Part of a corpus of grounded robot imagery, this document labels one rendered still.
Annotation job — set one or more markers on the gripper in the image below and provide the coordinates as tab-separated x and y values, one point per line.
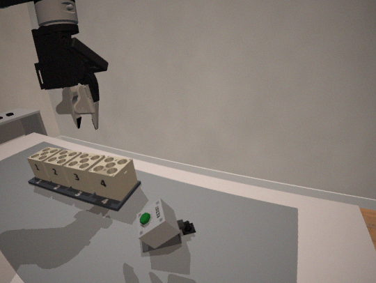
53	43

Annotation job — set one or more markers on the grey flat mat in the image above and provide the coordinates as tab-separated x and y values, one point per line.
51	238

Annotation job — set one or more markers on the beige bucket adapter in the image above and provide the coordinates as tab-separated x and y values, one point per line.
77	171
36	162
56	171

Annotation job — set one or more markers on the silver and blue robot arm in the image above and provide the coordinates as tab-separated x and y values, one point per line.
62	12

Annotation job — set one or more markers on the cream bucket adapter with holes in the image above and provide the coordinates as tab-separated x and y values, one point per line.
113	177

